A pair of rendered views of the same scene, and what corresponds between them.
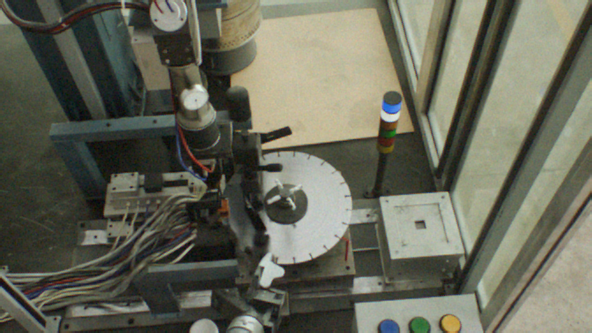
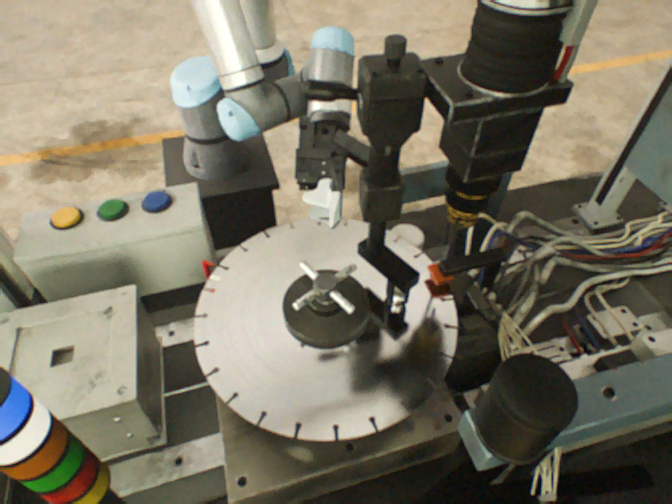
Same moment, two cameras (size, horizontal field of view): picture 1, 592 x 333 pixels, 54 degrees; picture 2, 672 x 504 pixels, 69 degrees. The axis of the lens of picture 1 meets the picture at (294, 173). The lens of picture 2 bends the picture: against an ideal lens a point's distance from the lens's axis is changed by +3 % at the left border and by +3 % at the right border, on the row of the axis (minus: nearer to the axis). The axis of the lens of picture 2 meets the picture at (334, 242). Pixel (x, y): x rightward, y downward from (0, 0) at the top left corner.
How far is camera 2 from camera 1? 134 cm
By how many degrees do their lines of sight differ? 77
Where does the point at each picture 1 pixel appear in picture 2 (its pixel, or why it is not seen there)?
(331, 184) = (237, 364)
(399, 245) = (115, 307)
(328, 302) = not seen: hidden behind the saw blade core
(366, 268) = (190, 357)
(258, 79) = not seen: outside the picture
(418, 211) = (56, 383)
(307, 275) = not seen: hidden behind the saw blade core
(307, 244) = (273, 248)
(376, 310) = (171, 220)
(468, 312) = (32, 236)
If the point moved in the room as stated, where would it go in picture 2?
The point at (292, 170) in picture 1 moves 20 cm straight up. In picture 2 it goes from (328, 384) to (326, 272)
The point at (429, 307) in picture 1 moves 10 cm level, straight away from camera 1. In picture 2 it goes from (91, 234) to (48, 282)
